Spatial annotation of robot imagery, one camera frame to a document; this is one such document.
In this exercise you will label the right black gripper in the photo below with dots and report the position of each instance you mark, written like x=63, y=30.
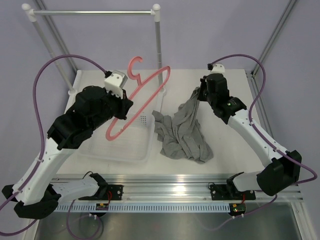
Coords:
x=204, y=84

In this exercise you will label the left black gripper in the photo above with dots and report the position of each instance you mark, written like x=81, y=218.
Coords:
x=125, y=104

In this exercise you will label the grey t shirt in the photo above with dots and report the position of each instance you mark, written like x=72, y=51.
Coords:
x=181, y=135

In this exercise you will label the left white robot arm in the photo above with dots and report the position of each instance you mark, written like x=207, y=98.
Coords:
x=35, y=196

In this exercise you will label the white plastic basket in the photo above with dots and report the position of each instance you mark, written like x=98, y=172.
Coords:
x=133, y=145

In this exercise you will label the white clothes rack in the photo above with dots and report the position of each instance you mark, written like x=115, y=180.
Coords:
x=33, y=13

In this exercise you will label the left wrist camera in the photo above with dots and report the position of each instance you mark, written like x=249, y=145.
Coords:
x=114, y=82

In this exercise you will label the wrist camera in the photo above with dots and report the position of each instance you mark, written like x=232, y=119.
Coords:
x=216, y=68
x=114, y=82

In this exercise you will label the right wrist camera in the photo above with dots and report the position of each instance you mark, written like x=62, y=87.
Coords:
x=216, y=68

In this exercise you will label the aluminium mounting rail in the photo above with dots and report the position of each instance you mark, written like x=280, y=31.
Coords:
x=185, y=188

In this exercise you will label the right aluminium frame post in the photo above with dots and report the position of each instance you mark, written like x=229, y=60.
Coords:
x=279, y=27

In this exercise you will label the aluminium frame post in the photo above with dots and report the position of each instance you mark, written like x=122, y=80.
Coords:
x=279, y=27
x=40, y=5

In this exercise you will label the white slotted cable duct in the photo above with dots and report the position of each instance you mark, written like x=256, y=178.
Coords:
x=145, y=208

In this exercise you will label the left aluminium frame post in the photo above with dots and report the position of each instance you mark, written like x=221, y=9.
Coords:
x=40, y=5

